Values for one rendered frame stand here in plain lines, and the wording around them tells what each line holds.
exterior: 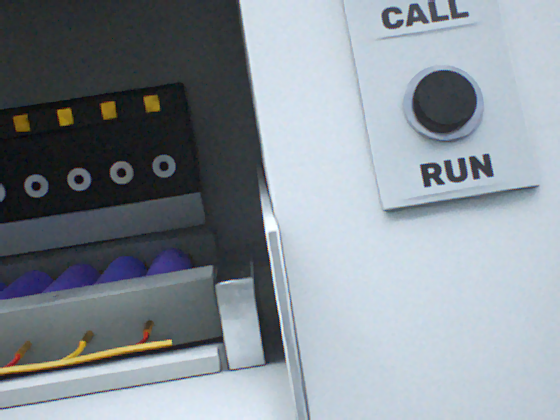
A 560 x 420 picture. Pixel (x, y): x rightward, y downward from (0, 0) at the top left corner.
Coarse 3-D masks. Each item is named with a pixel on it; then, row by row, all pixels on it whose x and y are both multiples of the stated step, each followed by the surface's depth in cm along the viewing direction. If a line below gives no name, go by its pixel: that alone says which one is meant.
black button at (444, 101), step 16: (432, 80) 19; (448, 80) 19; (464, 80) 19; (416, 96) 19; (432, 96) 19; (448, 96) 19; (464, 96) 19; (416, 112) 19; (432, 112) 19; (448, 112) 19; (464, 112) 19; (432, 128) 19; (448, 128) 19
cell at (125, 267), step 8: (128, 256) 34; (112, 264) 33; (120, 264) 32; (128, 264) 33; (136, 264) 33; (104, 272) 32; (112, 272) 31; (120, 272) 31; (128, 272) 31; (136, 272) 32; (144, 272) 34; (96, 280) 30; (104, 280) 29; (112, 280) 29
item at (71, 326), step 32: (96, 288) 26; (128, 288) 26; (160, 288) 26; (192, 288) 26; (0, 320) 25; (32, 320) 25; (64, 320) 25; (96, 320) 26; (128, 320) 26; (160, 320) 26; (192, 320) 26; (0, 352) 26; (32, 352) 26; (64, 352) 26; (96, 352) 26; (128, 352) 24
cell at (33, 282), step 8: (32, 272) 34; (40, 272) 34; (16, 280) 32; (24, 280) 32; (32, 280) 32; (40, 280) 33; (48, 280) 34; (8, 288) 31; (16, 288) 31; (24, 288) 31; (32, 288) 32; (40, 288) 32; (0, 296) 30; (8, 296) 30; (16, 296) 30
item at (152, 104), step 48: (96, 96) 36; (144, 96) 36; (0, 144) 36; (48, 144) 36; (96, 144) 36; (144, 144) 37; (192, 144) 37; (48, 192) 37; (96, 192) 37; (144, 192) 37
